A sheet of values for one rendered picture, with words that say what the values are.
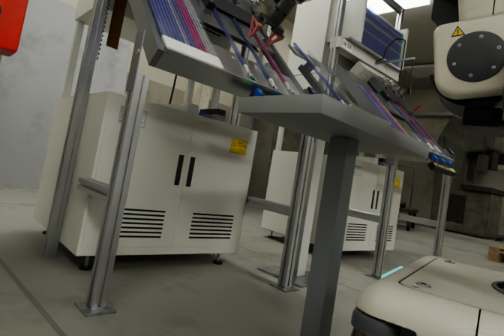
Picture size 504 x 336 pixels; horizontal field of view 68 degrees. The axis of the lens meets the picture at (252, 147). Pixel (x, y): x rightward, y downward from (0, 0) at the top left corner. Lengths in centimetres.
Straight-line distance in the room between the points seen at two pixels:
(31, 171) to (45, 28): 127
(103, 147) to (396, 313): 103
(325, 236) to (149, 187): 70
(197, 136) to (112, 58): 269
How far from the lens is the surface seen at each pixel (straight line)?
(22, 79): 374
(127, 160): 107
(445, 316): 66
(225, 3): 172
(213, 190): 159
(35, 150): 367
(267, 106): 83
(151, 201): 145
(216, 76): 121
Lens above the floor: 42
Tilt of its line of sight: 4 degrees up
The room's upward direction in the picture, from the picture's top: 10 degrees clockwise
